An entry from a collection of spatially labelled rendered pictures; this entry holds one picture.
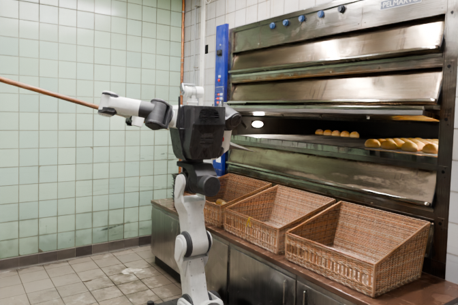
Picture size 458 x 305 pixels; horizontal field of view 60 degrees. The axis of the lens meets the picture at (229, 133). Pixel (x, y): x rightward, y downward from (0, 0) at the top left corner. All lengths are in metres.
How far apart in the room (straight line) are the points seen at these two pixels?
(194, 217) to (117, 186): 1.83
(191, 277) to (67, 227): 1.86
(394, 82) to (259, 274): 1.33
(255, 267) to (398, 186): 0.92
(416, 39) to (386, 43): 0.17
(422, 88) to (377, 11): 0.54
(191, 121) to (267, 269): 0.94
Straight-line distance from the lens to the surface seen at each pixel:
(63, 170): 3.84
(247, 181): 3.22
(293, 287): 2.23
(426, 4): 2.37
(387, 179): 2.40
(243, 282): 2.58
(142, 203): 4.14
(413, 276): 2.23
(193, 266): 2.36
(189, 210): 2.27
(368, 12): 2.56
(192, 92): 2.26
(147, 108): 2.14
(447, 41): 2.26
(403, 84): 2.35
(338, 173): 2.60
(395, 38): 2.41
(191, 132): 2.07
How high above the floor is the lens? 1.37
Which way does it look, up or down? 3 degrees down
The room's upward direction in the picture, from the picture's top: 2 degrees clockwise
